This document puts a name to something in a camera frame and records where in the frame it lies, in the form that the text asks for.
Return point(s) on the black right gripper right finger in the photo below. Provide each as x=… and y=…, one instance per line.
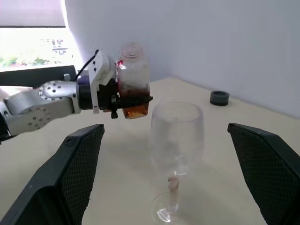
x=274, y=173

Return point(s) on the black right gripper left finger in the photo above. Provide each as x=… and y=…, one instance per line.
x=54, y=178

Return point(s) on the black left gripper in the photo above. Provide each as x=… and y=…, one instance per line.
x=108, y=98

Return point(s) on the bottle with red contents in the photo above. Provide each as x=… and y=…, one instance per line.
x=134, y=75

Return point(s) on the clear wine glass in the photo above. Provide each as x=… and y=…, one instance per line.
x=178, y=140

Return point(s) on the dark grey round cap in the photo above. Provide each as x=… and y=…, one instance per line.
x=219, y=98

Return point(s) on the dark window ledge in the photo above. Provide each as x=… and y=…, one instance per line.
x=35, y=75

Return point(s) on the grey window roller blind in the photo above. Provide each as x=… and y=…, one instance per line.
x=30, y=12

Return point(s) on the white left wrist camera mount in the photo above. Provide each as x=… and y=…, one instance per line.
x=100, y=70

